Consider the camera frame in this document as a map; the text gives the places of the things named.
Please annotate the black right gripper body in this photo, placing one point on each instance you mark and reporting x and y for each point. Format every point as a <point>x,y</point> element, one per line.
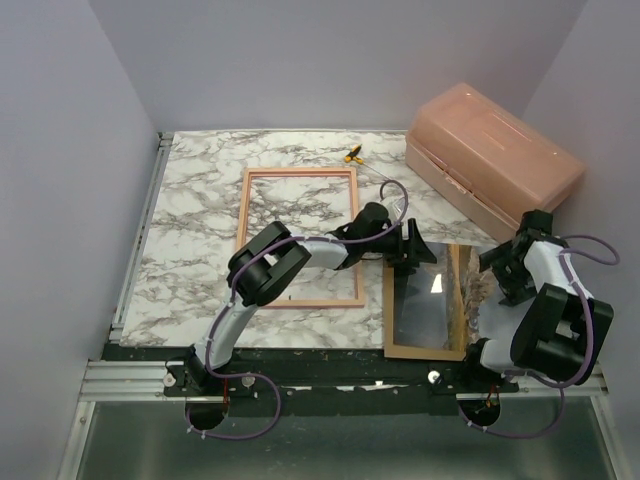
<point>512,270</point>

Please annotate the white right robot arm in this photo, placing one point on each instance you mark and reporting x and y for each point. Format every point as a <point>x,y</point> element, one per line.
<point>559,337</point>

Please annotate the pink translucent plastic box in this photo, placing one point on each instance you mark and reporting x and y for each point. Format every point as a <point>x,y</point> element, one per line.
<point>487,163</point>

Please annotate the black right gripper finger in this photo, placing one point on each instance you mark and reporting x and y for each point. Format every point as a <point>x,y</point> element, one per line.
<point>516,293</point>
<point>488,258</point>

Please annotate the landscape photo print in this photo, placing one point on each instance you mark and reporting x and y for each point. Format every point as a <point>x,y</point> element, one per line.
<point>486,317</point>

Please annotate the brown frame backing board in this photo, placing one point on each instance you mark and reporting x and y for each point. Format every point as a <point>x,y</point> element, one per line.
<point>458,335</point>

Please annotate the yellow black T-handle hex key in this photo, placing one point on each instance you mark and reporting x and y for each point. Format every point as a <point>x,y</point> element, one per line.
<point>353,159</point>

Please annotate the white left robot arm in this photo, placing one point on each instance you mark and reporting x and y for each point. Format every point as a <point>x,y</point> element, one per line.
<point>262,269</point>

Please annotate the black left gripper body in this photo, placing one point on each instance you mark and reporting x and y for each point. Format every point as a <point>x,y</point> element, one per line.
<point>396,251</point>

